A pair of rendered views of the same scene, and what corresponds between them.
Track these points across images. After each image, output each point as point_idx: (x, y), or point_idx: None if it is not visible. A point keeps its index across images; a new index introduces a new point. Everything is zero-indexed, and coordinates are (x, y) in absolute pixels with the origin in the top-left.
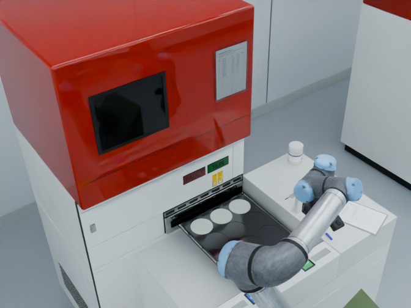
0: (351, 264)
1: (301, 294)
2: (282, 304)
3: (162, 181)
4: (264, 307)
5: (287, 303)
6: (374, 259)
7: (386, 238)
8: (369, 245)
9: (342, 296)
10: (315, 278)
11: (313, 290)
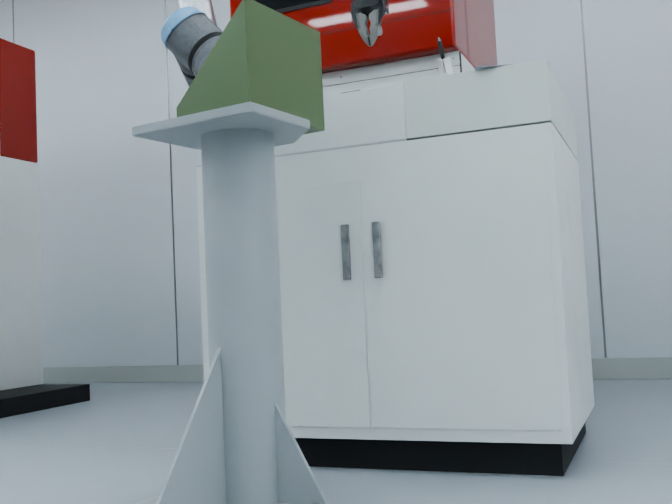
0: (441, 126)
1: (328, 131)
2: (193, 0)
3: (335, 92)
4: (178, 2)
5: (206, 10)
6: (510, 150)
7: (531, 105)
8: (478, 98)
9: (433, 202)
10: (353, 111)
11: (354, 138)
